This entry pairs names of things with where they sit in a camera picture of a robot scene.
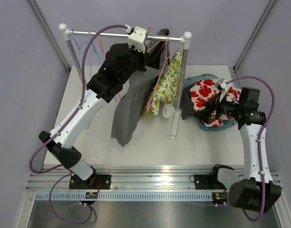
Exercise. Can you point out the white slotted cable duct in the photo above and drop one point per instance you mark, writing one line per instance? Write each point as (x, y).
(126, 196)

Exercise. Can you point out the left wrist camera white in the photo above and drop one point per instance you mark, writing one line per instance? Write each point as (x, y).
(136, 38)

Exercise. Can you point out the pink wire hanger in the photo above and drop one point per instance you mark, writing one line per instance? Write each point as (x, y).
(118, 95)
(160, 61)
(156, 46)

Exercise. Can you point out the plain grey skirt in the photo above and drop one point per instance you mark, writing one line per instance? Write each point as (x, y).
(129, 109)

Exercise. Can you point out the blue plastic basket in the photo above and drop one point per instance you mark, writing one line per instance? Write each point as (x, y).
(228, 123)

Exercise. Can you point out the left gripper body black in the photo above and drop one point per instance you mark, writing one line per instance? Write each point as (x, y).
(139, 58)

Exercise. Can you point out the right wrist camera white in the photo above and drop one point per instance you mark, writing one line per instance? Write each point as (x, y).
(223, 87)

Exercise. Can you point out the dark grey dotted skirt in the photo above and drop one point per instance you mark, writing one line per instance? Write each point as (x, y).
(187, 109)

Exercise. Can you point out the lemon print skirt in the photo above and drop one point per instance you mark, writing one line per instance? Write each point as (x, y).
(166, 90)

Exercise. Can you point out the left frame post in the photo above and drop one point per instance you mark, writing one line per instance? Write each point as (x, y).
(44, 25)

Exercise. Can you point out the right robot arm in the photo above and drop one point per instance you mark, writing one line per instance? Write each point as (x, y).
(255, 190)

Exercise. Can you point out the frame post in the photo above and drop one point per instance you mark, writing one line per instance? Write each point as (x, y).
(260, 23)
(44, 25)

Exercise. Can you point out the right frame post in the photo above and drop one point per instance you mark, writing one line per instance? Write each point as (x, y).
(260, 23)

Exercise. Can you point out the blue wire hanger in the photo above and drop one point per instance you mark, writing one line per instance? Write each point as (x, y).
(90, 47)
(79, 48)

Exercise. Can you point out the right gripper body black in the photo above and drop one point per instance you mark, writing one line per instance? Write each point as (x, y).
(224, 107)

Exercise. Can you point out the clothes rack silver white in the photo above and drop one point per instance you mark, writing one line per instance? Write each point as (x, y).
(118, 31)

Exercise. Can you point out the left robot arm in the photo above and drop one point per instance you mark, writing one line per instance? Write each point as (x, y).
(121, 62)

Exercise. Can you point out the red poppy white skirt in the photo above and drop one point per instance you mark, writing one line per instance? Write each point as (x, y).
(202, 92)

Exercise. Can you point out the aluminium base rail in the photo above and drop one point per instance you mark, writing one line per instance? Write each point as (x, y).
(129, 178)

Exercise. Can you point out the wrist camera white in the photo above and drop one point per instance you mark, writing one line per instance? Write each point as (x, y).
(223, 87)
(136, 38)

